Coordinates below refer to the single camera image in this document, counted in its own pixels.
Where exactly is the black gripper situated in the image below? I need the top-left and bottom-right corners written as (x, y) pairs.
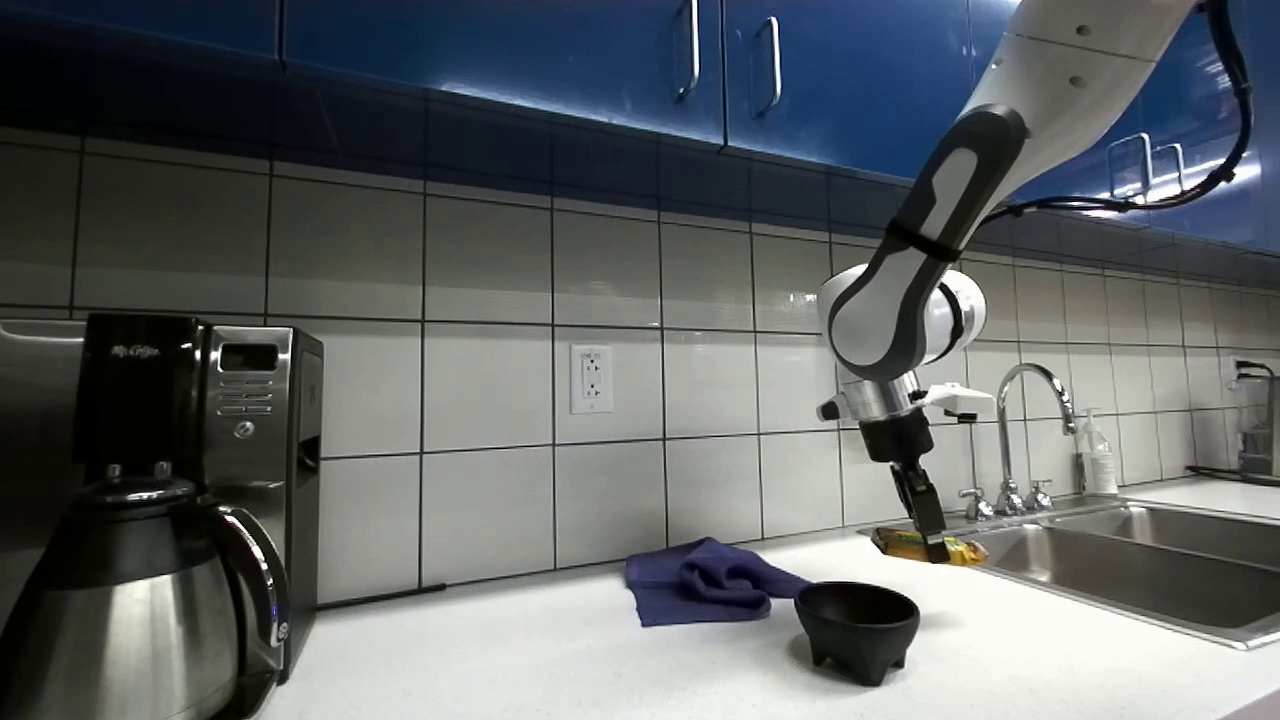
top-left (850, 403), bottom-right (957, 565)

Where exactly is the orange granola bar packet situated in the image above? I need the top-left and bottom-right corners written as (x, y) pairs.
top-left (872, 524), bottom-right (992, 569)

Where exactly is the black stone bowl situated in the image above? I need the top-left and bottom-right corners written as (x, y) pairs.
top-left (793, 581), bottom-right (924, 693)

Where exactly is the chrome faucet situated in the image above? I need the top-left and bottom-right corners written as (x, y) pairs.
top-left (957, 359), bottom-right (1087, 524)

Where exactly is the clear soap bottle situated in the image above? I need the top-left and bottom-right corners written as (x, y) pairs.
top-left (1077, 413), bottom-right (1123, 504)

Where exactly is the purple cloth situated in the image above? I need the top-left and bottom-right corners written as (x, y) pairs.
top-left (618, 537), bottom-right (816, 630)

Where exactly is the stainless steel sink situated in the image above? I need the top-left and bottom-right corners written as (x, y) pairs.
top-left (952, 497), bottom-right (1280, 657)

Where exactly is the dark countertop appliance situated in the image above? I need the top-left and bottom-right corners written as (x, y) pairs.
top-left (1228, 354), bottom-right (1280, 487)

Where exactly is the black steel coffee maker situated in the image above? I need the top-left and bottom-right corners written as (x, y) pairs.
top-left (0, 311), bottom-right (328, 720)

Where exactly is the stainless steel carafe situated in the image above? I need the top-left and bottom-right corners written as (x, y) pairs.
top-left (0, 476), bottom-right (297, 720)

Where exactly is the white wall outlet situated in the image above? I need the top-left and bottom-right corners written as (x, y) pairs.
top-left (569, 340), bottom-right (618, 416)

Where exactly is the silver cabinet handle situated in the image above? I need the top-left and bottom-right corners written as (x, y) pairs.
top-left (674, 0), bottom-right (709, 102)
top-left (763, 11), bottom-right (789, 119)
top-left (1100, 126), bottom-right (1158, 212)
top-left (1146, 139), bottom-right (1193, 212)

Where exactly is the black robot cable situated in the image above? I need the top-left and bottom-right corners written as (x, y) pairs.
top-left (992, 0), bottom-right (1258, 222)

